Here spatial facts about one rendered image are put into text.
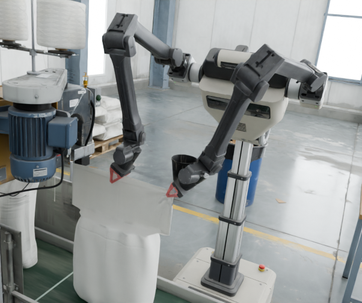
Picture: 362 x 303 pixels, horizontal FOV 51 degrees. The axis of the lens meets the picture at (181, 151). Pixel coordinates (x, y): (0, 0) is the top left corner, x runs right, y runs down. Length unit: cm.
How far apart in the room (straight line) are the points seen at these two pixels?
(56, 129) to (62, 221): 117
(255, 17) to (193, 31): 162
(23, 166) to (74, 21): 51
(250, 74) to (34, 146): 73
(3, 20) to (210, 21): 861
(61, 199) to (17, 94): 117
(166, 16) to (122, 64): 888
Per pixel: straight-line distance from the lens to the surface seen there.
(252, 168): 369
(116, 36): 133
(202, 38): 1002
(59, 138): 132
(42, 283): 208
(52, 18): 138
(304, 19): 937
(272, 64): 114
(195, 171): 134
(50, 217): 247
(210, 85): 173
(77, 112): 174
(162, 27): 1025
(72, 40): 138
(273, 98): 164
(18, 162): 137
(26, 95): 128
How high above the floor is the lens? 164
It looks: 18 degrees down
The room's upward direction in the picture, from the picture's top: 6 degrees clockwise
